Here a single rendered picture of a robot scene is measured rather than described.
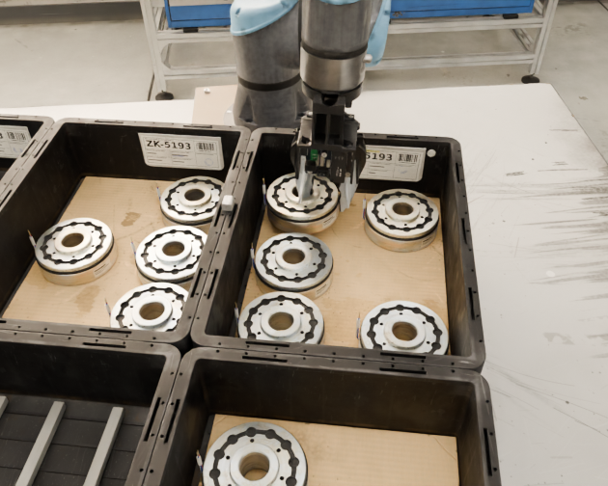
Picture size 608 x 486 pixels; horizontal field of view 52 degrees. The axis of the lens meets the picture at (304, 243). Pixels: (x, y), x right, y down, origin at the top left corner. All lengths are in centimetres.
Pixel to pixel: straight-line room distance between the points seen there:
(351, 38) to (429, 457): 45
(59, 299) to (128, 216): 17
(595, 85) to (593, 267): 211
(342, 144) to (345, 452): 35
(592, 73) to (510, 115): 184
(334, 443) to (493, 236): 56
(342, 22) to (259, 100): 46
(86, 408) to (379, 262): 41
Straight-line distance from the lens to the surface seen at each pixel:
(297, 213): 84
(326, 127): 73
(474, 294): 70
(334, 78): 71
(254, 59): 108
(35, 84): 321
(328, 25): 68
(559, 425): 91
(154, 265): 83
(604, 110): 299
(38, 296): 88
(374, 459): 68
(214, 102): 126
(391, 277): 84
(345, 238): 88
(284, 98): 111
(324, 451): 68
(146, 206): 97
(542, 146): 137
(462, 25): 285
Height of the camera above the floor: 144
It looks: 44 degrees down
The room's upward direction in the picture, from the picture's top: 1 degrees counter-clockwise
